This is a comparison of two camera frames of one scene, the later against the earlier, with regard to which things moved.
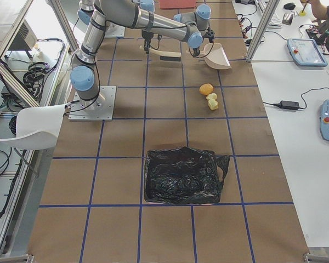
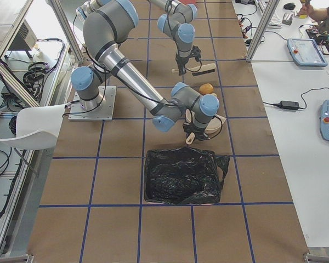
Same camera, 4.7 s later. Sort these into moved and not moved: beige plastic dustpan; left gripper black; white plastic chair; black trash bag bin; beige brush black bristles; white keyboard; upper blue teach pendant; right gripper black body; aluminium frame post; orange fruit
Moved: right gripper black body; beige brush black bristles; beige plastic dustpan; left gripper black
Not moved: upper blue teach pendant; black trash bag bin; orange fruit; white keyboard; aluminium frame post; white plastic chair
